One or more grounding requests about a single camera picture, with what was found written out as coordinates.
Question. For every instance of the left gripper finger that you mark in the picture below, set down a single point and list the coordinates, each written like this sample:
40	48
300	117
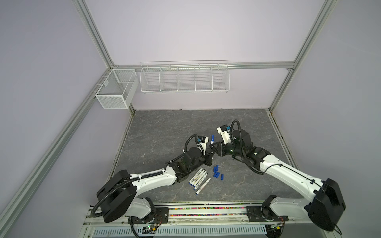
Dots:
210	154
208	162

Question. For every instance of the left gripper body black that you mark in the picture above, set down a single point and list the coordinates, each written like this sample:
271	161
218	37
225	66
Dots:
207	157

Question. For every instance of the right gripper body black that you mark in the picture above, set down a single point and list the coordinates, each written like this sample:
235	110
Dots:
220	148

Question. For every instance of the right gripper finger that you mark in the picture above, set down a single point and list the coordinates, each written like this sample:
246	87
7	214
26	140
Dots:
216	151
215	144

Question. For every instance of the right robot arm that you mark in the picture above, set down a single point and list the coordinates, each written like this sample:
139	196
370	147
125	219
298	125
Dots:
322	201

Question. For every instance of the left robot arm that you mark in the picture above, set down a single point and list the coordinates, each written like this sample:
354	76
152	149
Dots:
120	195

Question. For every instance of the white mesh box basket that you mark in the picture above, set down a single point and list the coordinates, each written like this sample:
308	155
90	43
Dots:
117	90

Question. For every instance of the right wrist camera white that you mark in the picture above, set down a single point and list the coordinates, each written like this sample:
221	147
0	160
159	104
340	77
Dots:
224	131

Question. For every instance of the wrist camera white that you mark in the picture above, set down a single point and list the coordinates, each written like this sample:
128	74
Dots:
202	142
224	131

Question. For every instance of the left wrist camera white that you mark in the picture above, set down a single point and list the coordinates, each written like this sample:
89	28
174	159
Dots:
202	142

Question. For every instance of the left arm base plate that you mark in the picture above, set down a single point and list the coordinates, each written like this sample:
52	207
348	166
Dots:
159	216

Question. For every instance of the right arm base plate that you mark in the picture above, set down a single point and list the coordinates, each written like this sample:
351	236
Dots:
259	214

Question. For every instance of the white vented cable duct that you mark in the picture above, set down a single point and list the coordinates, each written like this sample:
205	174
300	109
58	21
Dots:
182	231

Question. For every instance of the white wire shelf basket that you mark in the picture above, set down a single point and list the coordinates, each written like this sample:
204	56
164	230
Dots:
185	76

